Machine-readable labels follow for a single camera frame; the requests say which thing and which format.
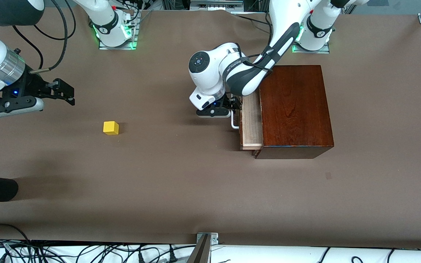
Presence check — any light wood drawer white handle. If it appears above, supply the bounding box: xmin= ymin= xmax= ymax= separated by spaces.
xmin=231 ymin=93 xmax=263 ymax=151

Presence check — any yellow cube block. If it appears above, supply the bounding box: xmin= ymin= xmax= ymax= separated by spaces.
xmin=103 ymin=121 xmax=120 ymax=136

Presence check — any dark brown wooden cabinet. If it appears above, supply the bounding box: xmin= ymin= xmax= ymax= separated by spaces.
xmin=253 ymin=65 xmax=334 ymax=160

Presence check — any dark metal equipment rack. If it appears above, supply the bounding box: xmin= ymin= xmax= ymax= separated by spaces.
xmin=161 ymin=0 xmax=269 ymax=14

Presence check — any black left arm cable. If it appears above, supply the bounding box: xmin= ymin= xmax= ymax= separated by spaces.
xmin=243 ymin=13 xmax=275 ymax=72

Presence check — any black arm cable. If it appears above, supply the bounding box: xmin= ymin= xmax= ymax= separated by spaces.
xmin=11 ymin=0 xmax=76 ymax=74
xmin=243 ymin=13 xmax=275 ymax=72

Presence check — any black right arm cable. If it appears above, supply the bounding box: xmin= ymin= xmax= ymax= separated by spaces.
xmin=11 ymin=0 xmax=76 ymax=74

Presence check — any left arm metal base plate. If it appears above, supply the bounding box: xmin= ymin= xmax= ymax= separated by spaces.
xmin=292 ymin=41 xmax=330 ymax=54

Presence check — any metal bracket with dark post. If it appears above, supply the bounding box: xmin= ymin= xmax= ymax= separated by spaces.
xmin=187 ymin=233 xmax=219 ymax=263

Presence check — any cable with white tag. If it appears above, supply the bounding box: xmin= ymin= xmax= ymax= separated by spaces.
xmin=1 ymin=242 xmax=16 ymax=258

